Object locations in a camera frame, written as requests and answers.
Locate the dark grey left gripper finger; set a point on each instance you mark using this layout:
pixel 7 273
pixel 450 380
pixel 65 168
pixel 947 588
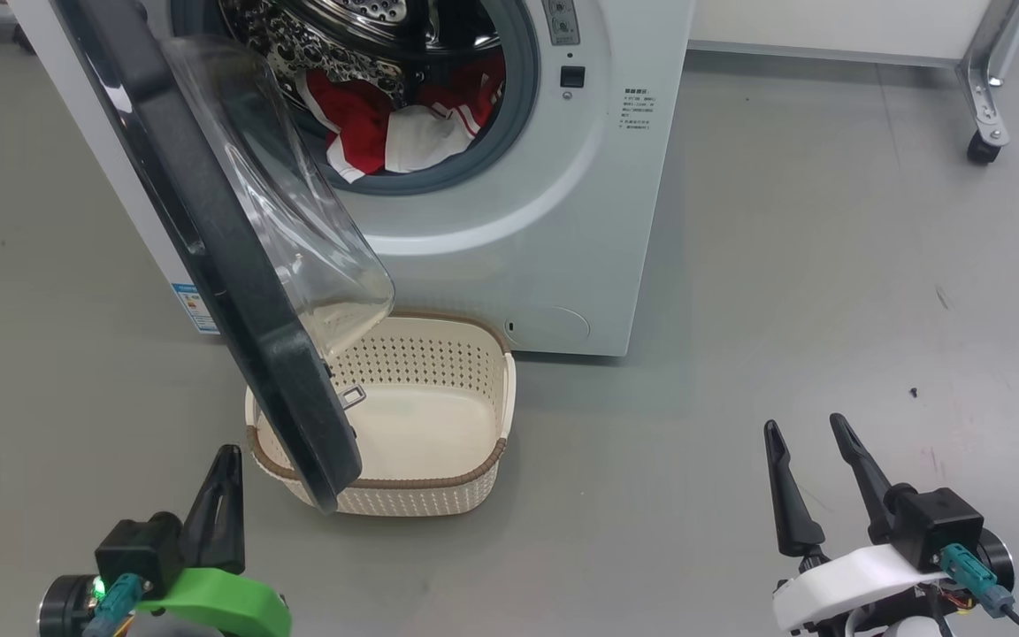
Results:
pixel 222 531

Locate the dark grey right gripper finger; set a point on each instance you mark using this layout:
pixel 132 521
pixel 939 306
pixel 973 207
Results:
pixel 868 482
pixel 794 504

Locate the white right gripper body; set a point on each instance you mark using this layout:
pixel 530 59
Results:
pixel 837 579

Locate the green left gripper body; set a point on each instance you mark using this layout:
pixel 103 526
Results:
pixel 226 597

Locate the black glass washing machine door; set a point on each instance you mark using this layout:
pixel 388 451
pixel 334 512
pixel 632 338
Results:
pixel 235 292

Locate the red garment with white cuff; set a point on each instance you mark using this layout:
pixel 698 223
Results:
pixel 355 119

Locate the red white striped garment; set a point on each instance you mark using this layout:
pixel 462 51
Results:
pixel 425 137

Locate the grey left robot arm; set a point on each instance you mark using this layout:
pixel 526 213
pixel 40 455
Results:
pixel 164 629

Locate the cream perforated laundry basket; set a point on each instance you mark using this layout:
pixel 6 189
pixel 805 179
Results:
pixel 439 442

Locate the white front-load washing machine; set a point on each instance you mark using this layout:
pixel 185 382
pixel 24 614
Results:
pixel 563 248

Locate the blue energy label sticker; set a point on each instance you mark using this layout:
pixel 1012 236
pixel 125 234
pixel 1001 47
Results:
pixel 195 310

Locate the white cabinet panel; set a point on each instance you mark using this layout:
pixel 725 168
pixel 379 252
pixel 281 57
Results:
pixel 828 26

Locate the grey warning sticker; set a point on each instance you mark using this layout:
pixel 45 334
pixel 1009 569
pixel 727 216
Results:
pixel 561 22

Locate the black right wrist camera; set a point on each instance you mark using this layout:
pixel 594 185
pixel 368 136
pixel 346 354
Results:
pixel 938 522

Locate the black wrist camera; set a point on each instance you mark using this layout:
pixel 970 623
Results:
pixel 938 522
pixel 134 548

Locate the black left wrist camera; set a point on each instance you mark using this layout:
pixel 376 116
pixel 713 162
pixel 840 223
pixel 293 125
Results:
pixel 134 548

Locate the teal left camera connector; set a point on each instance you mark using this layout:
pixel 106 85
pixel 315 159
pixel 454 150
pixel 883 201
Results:
pixel 116 602

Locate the teal camera connector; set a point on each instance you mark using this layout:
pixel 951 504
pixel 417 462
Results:
pixel 116 602
pixel 974 579

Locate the teal right camera connector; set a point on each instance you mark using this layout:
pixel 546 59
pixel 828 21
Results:
pixel 974 579

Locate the metal frame leg with caster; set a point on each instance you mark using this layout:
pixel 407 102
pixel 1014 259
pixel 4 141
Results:
pixel 987 97

